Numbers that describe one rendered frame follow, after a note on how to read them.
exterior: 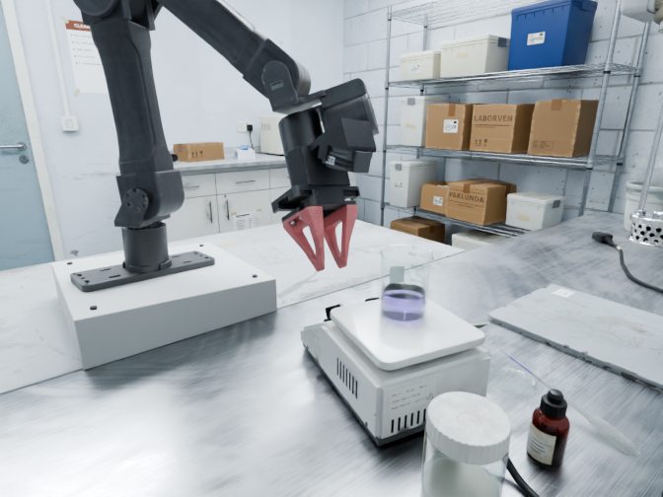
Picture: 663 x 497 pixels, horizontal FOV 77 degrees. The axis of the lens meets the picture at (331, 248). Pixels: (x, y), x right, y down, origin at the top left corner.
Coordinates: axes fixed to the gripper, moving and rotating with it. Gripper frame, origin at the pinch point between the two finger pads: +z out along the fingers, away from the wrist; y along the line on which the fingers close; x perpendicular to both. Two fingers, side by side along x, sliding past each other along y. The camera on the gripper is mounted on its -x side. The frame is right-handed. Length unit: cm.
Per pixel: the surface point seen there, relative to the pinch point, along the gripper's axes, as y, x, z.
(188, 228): 60, 222, -71
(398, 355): -5.5, -14.0, 11.3
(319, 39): 194, 202, -230
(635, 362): 26.1, -20.0, 19.8
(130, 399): -23.1, 9.4, 10.5
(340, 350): -6.2, -6.6, 10.2
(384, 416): -7.0, -11.9, 16.2
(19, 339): -32.2, 29.8, 0.3
